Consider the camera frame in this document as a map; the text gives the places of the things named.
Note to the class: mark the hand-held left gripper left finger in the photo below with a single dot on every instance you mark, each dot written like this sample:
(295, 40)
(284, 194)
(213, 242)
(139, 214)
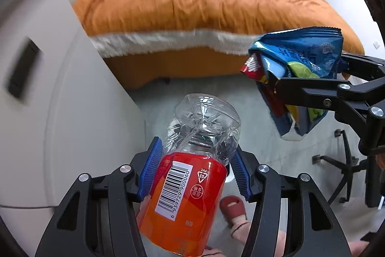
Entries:
(148, 172)

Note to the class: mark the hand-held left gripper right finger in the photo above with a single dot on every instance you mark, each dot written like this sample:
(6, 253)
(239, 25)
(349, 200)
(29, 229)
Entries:
(242, 175)

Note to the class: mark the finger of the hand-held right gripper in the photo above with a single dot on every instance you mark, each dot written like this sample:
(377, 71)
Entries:
(309, 91)
(361, 65)

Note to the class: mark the blue snack bag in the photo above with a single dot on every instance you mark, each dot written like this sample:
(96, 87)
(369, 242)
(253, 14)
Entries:
(300, 49)

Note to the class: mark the clear bottle with orange label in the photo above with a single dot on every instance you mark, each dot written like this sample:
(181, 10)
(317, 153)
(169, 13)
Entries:
(186, 199)

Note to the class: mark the red slipper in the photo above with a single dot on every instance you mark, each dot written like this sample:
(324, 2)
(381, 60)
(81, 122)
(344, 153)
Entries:
(233, 207)

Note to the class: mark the white cabinet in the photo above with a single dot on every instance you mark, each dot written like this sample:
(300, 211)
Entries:
(96, 124)

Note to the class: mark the black office chair base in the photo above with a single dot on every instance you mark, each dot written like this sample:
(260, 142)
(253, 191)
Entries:
(346, 163)

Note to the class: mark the orange bed base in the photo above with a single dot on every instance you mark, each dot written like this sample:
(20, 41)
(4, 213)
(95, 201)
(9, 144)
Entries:
(186, 64)

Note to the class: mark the black wall panel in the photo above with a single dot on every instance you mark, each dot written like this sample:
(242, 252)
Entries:
(22, 68)

